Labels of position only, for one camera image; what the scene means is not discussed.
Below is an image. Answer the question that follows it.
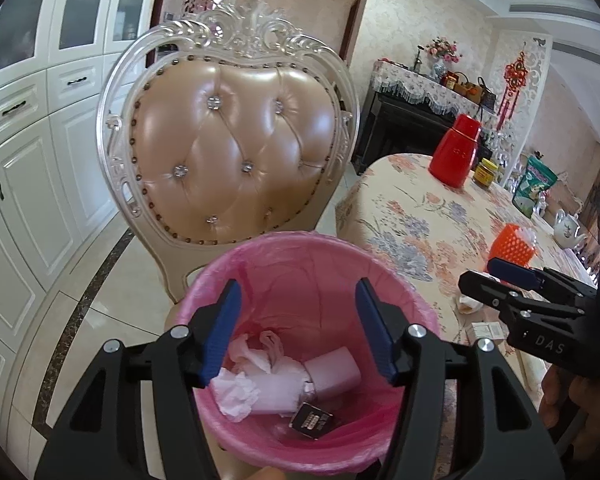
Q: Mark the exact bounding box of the orange foam net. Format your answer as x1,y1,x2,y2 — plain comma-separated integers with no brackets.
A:
488,223,538,266

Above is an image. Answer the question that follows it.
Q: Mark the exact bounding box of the small cardboard box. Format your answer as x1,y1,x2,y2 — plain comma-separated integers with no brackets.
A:
467,321,508,344

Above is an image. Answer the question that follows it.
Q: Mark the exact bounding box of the white tissue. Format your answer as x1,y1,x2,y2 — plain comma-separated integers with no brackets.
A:
210,367,260,422

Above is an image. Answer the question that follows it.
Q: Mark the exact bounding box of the white foam block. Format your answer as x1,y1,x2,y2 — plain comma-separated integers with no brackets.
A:
250,374,315,416

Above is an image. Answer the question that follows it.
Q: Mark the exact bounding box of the black small box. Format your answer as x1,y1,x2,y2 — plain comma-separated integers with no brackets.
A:
289,402,335,440

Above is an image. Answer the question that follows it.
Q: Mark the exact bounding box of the white printed paper bag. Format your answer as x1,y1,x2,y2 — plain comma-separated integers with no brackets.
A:
456,294,483,315

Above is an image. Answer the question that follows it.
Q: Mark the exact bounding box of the white foam sheet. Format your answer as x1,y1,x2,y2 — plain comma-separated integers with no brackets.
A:
303,347,362,400

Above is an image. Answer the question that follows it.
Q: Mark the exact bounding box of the pink lined trash bin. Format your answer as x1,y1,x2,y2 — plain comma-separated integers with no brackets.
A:
176,232,440,476

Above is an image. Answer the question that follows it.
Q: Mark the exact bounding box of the person hand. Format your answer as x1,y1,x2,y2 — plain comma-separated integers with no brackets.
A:
539,365,600,460

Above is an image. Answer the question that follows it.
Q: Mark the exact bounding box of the white ceramic teapot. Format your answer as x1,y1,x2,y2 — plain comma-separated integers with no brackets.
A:
553,209,586,249

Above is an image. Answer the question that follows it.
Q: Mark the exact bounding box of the floral tablecloth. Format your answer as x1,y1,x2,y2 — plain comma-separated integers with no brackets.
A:
335,154,592,344

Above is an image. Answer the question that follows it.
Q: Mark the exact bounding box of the green snack bag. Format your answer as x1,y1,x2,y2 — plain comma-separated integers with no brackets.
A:
512,155,558,218

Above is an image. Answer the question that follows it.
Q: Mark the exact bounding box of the yellow lid jar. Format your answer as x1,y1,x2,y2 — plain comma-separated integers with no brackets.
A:
474,158,498,188

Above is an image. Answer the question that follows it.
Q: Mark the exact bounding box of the red thermos bottle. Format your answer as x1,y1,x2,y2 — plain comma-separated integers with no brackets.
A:
428,114,481,188

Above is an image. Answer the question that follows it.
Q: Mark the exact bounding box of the black piano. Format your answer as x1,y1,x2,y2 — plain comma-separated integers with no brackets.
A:
351,86,494,174

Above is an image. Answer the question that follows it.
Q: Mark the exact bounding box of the red chinese knot ornament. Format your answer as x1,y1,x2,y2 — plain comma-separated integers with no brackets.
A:
496,50,529,132

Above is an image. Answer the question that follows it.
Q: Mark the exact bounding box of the lace piano cover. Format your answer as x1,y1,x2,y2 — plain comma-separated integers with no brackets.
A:
370,60,496,129

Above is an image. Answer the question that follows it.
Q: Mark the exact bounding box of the flower vase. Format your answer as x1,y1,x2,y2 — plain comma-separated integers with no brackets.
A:
425,36,463,81

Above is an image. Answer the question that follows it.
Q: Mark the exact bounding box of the beige tufted ornate chair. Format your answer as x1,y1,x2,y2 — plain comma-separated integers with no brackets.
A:
95,0,360,302

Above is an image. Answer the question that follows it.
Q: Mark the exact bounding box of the white cabinet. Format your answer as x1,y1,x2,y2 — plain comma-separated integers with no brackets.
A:
0,0,155,418

